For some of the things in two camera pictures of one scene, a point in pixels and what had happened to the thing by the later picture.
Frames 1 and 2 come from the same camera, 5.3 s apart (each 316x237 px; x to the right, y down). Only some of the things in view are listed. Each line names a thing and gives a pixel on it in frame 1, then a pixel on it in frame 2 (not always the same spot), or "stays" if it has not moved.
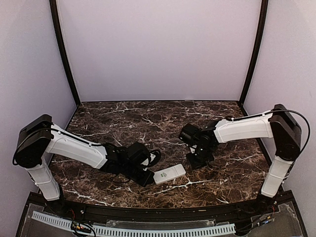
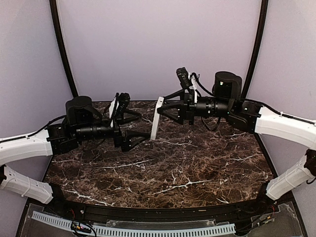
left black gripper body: [131, 173] → [118, 138]
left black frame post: [53, 6] stays
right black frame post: [263, 11] stays
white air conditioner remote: [169, 174] → [156, 118]
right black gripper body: [201, 157] → [189, 107]
